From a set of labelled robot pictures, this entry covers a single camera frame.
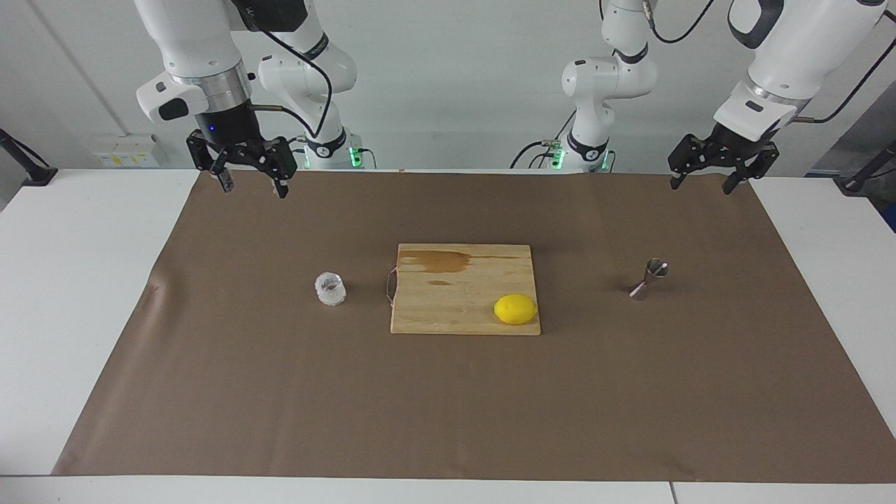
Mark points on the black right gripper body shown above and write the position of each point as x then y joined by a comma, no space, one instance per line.
227,129

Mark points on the brown paper table mat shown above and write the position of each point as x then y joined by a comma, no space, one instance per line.
280,392

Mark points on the right gripper finger all black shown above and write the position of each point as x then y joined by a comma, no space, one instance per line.
282,168

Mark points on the yellow lemon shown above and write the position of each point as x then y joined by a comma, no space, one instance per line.
516,309

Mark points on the wooden cutting board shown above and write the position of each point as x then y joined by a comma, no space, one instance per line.
420,318

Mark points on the clear textured glass cup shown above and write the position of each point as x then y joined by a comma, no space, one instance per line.
330,289

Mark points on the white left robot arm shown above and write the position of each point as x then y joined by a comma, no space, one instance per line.
791,49

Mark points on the steel cocktail jigger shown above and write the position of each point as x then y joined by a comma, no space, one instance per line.
651,276

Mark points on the white yellow wall socket box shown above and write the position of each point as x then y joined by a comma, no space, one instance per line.
126,152

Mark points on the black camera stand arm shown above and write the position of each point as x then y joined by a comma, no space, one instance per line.
857,182
35,173

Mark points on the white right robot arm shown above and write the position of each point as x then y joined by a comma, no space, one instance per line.
189,35

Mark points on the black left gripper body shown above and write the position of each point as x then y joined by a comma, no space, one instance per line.
728,147

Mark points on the right gripper finger with grey pad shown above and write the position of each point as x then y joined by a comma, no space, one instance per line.
222,175

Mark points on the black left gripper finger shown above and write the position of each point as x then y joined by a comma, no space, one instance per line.
679,164
759,164

